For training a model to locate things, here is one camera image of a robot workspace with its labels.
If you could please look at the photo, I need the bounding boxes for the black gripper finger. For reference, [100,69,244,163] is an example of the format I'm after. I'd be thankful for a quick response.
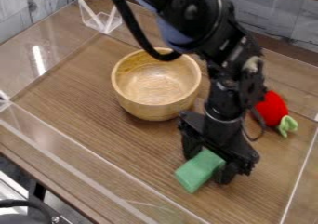
[214,163,239,185]
[182,129,203,160]

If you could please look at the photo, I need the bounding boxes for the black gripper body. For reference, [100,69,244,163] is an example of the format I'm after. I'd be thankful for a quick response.
[178,111,259,176]

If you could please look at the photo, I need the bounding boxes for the green rectangular block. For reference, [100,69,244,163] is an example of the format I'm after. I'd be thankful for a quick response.
[174,150,226,193]

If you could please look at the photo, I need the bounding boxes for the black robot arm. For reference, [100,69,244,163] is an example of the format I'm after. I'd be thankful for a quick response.
[139,0,267,184]

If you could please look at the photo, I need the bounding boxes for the brown wooden bowl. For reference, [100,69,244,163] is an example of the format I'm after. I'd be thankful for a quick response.
[111,50,203,121]

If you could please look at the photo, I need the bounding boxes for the red plush strawberry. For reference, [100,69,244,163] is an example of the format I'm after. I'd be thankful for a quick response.
[255,90,298,138]

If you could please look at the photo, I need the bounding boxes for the clear acrylic tray walls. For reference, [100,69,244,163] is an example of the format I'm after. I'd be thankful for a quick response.
[0,0,318,224]

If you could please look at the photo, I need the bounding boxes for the black cable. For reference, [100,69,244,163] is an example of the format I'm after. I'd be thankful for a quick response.
[103,0,184,62]

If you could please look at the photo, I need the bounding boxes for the black table leg bracket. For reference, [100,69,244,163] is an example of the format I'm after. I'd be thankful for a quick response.
[28,179,87,224]

